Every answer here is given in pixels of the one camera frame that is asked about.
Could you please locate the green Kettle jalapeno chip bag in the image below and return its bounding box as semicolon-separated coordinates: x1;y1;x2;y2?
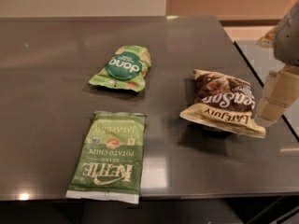
66;111;147;204

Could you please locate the light green snack pouch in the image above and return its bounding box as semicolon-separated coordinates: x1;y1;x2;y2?
89;46;151;92

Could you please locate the brown Late July chip bag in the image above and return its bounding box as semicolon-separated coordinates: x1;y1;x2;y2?
179;69;265;138

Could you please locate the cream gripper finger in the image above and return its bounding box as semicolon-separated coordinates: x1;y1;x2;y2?
254;97;288;127

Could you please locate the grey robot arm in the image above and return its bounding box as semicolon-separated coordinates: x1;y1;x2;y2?
254;1;299;127

